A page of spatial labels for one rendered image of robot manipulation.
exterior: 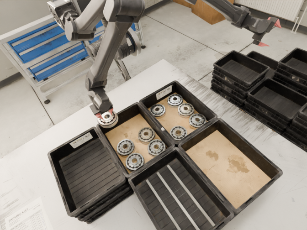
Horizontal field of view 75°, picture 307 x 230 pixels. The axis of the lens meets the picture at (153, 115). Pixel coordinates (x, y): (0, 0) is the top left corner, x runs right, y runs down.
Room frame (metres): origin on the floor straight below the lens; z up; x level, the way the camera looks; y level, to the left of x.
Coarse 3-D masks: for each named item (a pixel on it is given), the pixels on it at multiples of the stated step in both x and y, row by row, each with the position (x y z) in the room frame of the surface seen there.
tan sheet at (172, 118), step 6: (162, 102) 0.90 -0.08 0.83; (186, 102) 0.85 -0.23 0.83; (168, 108) 0.84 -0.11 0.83; (174, 108) 0.83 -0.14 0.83; (168, 114) 0.79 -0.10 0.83; (174, 114) 0.78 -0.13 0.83; (162, 120) 0.75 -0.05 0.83; (168, 120) 0.74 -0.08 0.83; (174, 120) 0.73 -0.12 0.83; (180, 120) 0.72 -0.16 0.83; (186, 120) 0.71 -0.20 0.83; (168, 126) 0.69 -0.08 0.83; (186, 126) 0.67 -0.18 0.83
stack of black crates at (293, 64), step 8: (296, 48) 1.42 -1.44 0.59; (288, 56) 1.36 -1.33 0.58; (296, 56) 1.40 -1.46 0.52; (304, 56) 1.35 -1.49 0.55; (280, 64) 1.28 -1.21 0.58; (288, 64) 1.34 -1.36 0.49; (296, 64) 1.32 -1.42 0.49; (304, 64) 1.30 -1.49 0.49; (280, 72) 1.26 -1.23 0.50; (288, 72) 1.20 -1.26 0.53; (296, 72) 1.15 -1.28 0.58; (304, 72) 1.20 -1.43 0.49; (280, 80) 1.23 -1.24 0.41; (288, 80) 1.17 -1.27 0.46; (296, 80) 1.12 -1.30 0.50; (304, 80) 1.08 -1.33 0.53; (296, 88) 1.09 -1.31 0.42; (304, 88) 1.04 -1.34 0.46
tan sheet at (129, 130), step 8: (128, 120) 0.80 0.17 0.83; (136, 120) 0.79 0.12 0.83; (144, 120) 0.78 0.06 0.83; (120, 128) 0.75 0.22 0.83; (128, 128) 0.74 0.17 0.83; (136, 128) 0.73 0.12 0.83; (112, 136) 0.70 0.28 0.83; (120, 136) 0.69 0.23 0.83; (128, 136) 0.68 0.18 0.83; (136, 136) 0.67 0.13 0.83; (112, 144) 0.65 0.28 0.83; (136, 144) 0.61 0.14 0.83; (144, 144) 0.60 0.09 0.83; (136, 152) 0.56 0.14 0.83; (144, 152) 0.55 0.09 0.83
